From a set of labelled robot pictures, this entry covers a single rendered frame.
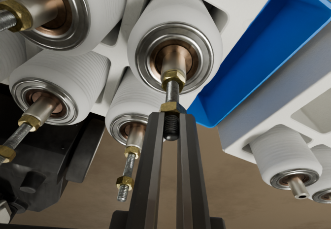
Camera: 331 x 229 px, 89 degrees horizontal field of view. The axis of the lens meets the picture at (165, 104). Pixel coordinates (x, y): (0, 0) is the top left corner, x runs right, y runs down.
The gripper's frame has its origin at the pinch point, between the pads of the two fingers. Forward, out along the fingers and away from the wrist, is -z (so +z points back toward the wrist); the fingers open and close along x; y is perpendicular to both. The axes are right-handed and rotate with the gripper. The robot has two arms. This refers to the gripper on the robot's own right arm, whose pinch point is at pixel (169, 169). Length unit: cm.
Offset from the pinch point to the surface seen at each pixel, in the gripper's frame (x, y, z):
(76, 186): 53, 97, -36
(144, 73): 2.9, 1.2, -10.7
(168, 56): 0.5, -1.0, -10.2
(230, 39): -7.1, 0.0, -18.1
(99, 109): 13.1, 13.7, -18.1
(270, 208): -66, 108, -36
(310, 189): -28.6, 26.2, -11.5
